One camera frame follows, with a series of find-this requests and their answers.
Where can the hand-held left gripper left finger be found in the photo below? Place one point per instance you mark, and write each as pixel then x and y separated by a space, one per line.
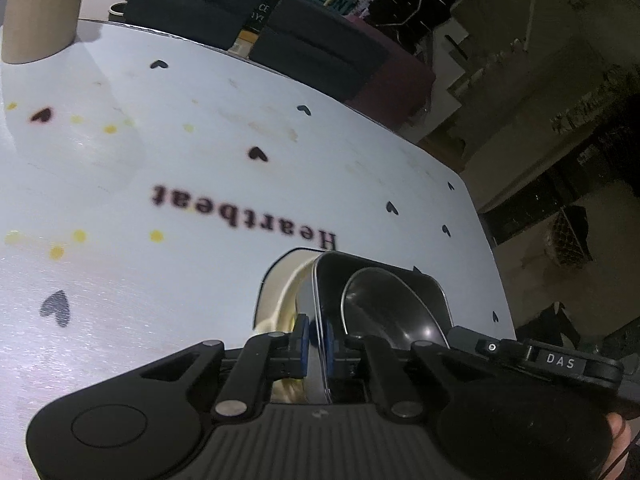
pixel 301 346

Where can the cream ceramic bowl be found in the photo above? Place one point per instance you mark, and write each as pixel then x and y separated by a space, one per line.
pixel 280 285

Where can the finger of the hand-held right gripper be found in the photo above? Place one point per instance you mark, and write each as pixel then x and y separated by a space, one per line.
pixel 480 348

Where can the maroon armchair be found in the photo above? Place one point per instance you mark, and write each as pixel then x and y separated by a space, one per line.
pixel 400 85

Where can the round steel bowl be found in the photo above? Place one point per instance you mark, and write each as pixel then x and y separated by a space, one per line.
pixel 395 305

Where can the beige ribbed canister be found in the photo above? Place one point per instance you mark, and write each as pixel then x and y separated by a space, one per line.
pixel 40 20

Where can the person's right hand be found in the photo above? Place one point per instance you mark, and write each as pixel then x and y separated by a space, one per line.
pixel 617 432

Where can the dark trash bin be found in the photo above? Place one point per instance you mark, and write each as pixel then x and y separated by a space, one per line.
pixel 117 12

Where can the rectangular steel tray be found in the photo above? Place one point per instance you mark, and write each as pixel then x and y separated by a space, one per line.
pixel 330 280

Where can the dark blue chair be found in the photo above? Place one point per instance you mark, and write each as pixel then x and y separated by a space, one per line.
pixel 195 0
pixel 320 45

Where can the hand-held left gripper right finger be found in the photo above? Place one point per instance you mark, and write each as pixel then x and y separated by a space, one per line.
pixel 328 348

